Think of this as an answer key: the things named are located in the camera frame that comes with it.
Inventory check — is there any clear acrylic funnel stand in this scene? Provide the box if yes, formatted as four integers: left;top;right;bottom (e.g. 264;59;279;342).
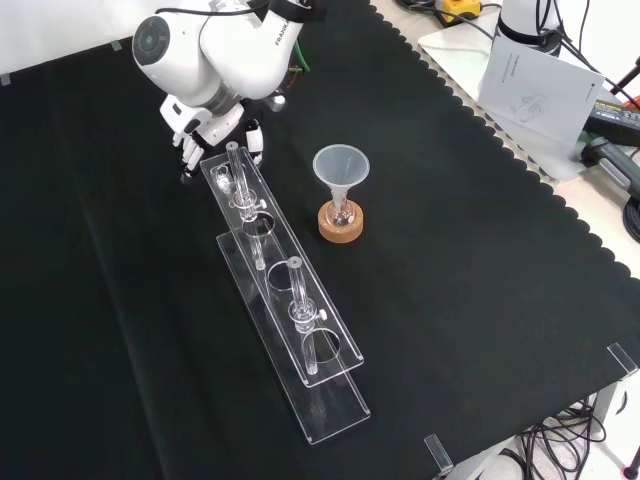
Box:
198;141;372;447

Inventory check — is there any clear acrylic cloth clip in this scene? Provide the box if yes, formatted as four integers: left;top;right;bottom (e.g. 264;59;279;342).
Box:
606;342;640;376
423;433;455;474

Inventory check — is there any grey handle tool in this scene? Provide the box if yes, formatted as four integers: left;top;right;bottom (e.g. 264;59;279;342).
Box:
579;137;640;197

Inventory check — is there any translucent plastic funnel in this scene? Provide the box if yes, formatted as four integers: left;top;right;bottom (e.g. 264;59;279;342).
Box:
312;144;371;211

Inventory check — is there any grey bench leg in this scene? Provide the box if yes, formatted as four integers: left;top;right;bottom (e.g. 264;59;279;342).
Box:
593;379;629;442

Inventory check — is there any pale board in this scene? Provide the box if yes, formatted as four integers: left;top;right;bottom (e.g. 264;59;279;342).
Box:
417;22;597;182

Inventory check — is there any yellow stop button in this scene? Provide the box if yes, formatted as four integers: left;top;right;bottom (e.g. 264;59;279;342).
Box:
434;0;482;26

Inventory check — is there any small round-bottom glass flask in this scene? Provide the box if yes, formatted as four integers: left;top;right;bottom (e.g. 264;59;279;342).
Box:
325;195;356;229

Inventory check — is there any black tripod leg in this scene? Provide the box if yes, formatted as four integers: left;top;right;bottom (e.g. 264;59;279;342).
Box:
607;54;640;97

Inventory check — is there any green cable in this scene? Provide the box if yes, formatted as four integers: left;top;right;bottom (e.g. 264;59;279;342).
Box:
292;39;312;76

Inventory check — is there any white paper booklet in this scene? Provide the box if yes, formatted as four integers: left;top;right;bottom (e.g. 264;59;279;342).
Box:
477;37;607;151

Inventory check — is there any black cable bundle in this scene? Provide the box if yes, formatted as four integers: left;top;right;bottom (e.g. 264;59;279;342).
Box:
513;394;609;480

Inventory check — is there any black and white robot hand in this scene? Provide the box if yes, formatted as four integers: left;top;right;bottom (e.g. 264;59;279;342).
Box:
159;96;265;185

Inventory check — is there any cork ring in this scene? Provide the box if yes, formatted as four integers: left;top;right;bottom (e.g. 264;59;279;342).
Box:
317;199;365;245

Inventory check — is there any black power adapter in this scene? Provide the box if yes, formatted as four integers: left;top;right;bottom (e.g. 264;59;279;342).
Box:
585;97;640;149

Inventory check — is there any black bench cloth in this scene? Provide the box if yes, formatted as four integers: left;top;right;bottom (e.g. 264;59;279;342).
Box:
0;0;640;480

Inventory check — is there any coiled black cable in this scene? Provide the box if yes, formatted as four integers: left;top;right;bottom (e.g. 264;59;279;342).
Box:
621;197;640;237

